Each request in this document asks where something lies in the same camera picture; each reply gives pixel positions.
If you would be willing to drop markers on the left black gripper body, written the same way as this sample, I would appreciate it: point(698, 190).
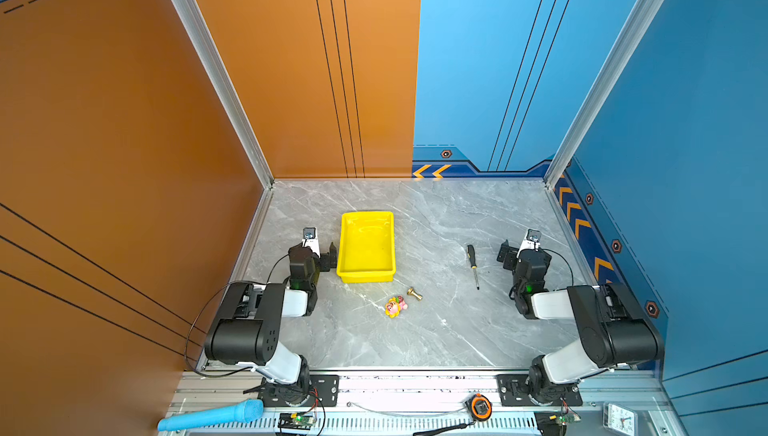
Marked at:
point(327, 257)

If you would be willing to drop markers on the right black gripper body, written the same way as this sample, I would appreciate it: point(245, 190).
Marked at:
point(509, 256)

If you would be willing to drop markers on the black yellow handled screwdriver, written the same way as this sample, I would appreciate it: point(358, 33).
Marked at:
point(471, 254)

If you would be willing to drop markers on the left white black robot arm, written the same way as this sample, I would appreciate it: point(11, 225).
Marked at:
point(245, 330)

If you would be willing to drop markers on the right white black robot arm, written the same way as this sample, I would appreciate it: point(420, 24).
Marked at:
point(613, 330)

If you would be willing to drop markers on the yellow plastic bin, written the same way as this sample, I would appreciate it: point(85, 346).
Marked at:
point(367, 247)

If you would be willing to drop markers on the pink yellow small toy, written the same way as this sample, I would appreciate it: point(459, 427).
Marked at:
point(395, 306)

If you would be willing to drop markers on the brass fitting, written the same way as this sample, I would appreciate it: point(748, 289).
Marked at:
point(412, 292)

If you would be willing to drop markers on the orange black tape measure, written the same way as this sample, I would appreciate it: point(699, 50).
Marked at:
point(479, 407)

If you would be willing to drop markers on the right green circuit board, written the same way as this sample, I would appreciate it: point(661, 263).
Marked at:
point(564, 419)

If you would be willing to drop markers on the green circuit board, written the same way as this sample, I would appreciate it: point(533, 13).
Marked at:
point(296, 422)
point(564, 419)

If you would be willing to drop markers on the left green circuit board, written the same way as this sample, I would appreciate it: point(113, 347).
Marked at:
point(296, 422)

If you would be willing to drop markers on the white analog clock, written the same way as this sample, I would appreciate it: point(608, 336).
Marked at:
point(619, 420)

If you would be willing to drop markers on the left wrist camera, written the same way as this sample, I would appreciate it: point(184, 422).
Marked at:
point(310, 240)

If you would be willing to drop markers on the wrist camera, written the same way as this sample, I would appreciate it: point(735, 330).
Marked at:
point(530, 238)
point(310, 240)

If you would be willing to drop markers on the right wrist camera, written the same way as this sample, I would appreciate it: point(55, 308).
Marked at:
point(530, 238)

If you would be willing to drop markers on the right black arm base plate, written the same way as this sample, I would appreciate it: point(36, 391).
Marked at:
point(518, 390)

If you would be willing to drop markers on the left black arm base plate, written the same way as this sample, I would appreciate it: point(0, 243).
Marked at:
point(320, 389)

